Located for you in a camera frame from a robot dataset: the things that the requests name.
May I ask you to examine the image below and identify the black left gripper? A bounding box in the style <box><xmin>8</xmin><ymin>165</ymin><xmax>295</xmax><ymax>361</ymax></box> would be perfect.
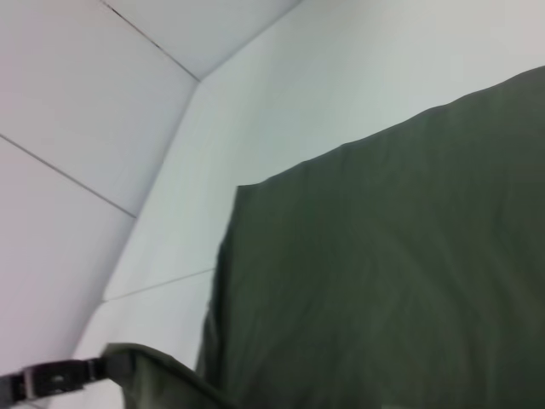
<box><xmin>0</xmin><ymin>354</ymin><xmax>134</xmax><ymax>405</ymax></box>

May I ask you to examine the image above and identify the dark green printed t-shirt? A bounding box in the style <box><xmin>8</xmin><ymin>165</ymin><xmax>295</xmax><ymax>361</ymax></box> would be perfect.
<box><xmin>103</xmin><ymin>66</ymin><xmax>545</xmax><ymax>409</ymax></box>

